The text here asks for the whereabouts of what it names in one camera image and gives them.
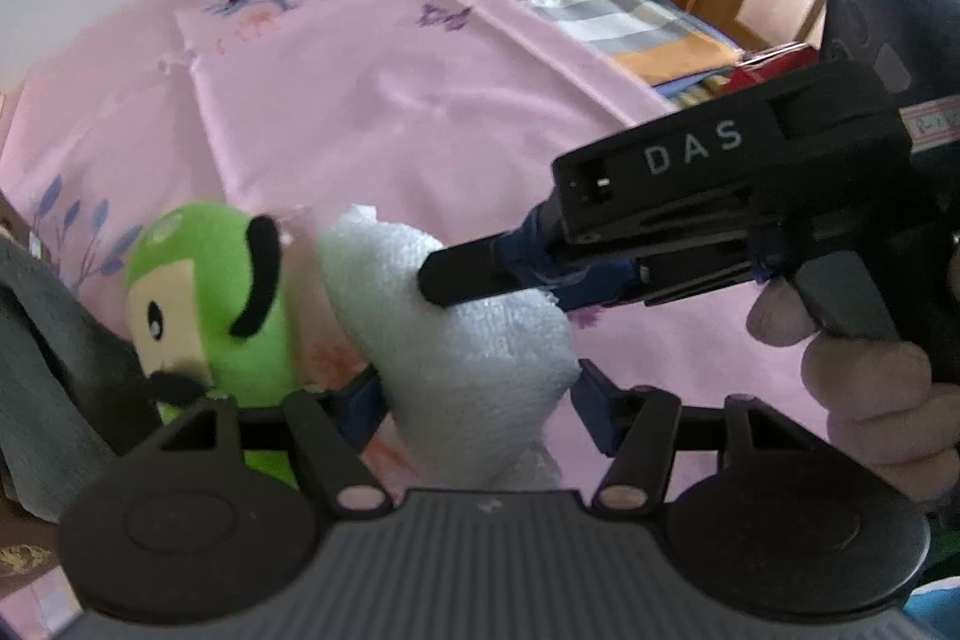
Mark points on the red object on bed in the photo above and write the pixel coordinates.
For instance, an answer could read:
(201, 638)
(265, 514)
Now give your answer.
(770, 64)

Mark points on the green plush toy with face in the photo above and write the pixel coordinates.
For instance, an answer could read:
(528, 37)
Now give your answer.
(206, 309)

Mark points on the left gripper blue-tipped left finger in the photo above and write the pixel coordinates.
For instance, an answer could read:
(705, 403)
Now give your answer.
(329, 431)

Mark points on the grey cloth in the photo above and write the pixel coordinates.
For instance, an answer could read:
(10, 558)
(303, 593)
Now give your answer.
(73, 394)

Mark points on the right human hand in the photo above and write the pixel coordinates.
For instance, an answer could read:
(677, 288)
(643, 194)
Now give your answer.
(883, 407)

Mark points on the brown cardboard box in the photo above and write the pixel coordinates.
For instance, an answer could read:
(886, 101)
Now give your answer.
(28, 547)

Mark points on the pink floral bed sheet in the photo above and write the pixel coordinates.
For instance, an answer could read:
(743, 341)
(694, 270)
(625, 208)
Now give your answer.
(443, 115)

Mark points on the folded striped blanket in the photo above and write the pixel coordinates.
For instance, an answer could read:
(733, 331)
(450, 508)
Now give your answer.
(664, 46)

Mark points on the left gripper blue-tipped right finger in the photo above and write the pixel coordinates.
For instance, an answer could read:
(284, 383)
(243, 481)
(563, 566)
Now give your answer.
(636, 429)

